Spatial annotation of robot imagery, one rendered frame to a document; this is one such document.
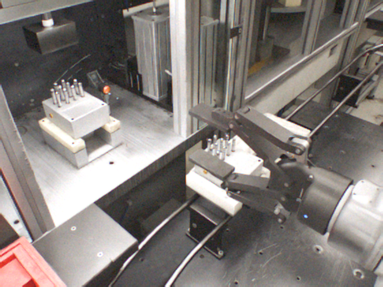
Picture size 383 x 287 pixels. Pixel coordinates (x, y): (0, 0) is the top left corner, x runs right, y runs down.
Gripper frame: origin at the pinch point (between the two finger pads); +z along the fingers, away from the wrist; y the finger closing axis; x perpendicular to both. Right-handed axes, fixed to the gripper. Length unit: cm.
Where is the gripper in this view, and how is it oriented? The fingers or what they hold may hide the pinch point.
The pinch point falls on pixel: (208, 139)
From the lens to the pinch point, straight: 49.5
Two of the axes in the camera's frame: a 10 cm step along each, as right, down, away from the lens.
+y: 0.0, -7.9, -6.1
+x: -6.7, 4.6, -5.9
